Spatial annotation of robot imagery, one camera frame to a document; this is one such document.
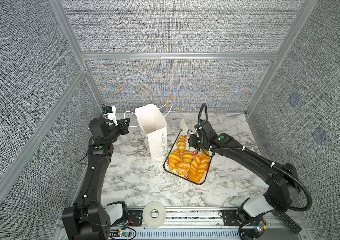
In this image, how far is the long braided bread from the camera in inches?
33.6

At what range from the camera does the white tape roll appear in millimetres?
732

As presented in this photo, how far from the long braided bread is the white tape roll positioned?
227 mm
